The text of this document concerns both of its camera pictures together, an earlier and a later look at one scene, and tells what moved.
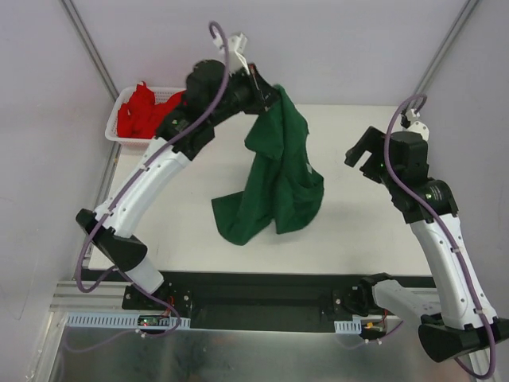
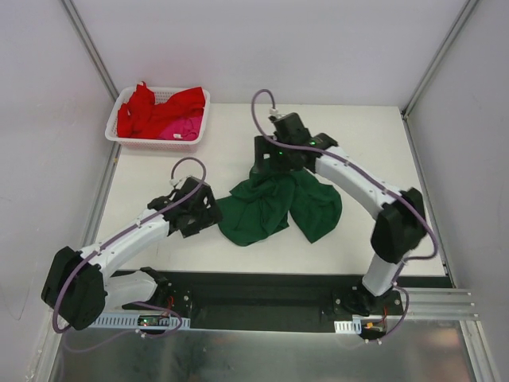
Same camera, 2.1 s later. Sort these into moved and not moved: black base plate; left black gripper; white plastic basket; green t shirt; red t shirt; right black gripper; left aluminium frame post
Moved: right black gripper; green t shirt; left black gripper
Not moved: black base plate; left aluminium frame post; white plastic basket; red t shirt
